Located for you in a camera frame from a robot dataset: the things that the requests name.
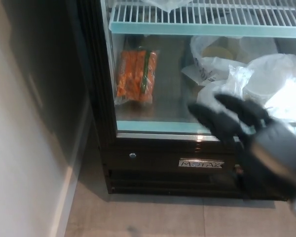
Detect white wire refrigerator shelf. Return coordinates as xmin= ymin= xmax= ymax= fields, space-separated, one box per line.
xmin=109 ymin=0 xmax=296 ymax=39

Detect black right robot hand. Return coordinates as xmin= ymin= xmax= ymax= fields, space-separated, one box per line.
xmin=188 ymin=93 xmax=296 ymax=202

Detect black glass-door refrigerator cabinet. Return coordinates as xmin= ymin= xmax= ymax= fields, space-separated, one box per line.
xmin=76 ymin=0 xmax=296 ymax=201

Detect silver Motak logo plate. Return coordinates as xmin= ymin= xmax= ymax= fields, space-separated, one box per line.
xmin=179 ymin=159 xmax=224 ymax=170

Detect large white plastic bag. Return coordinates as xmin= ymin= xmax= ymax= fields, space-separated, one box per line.
xmin=196 ymin=53 xmax=296 ymax=123

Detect clear bag of carrots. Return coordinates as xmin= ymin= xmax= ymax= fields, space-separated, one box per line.
xmin=114 ymin=48 xmax=161 ymax=106

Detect round container with beige lid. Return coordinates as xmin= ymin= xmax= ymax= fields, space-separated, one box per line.
xmin=201 ymin=45 xmax=235 ymax=61

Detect white printed plastic bag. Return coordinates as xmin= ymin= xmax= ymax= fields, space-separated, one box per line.
xmin=181 ymin=36 xmax=252 ymax=87

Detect crumpled clear plastic bag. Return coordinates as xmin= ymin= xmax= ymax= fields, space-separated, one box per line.
xmin=221 ymin=65 xmax=255 ymax=101

